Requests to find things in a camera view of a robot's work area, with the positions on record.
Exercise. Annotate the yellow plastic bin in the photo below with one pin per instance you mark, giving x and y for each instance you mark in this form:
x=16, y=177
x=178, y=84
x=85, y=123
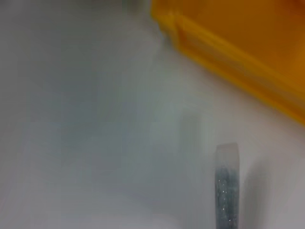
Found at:
x=238, y=35

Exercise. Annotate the silver pen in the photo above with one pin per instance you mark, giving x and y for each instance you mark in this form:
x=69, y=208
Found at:
x=226, y=190

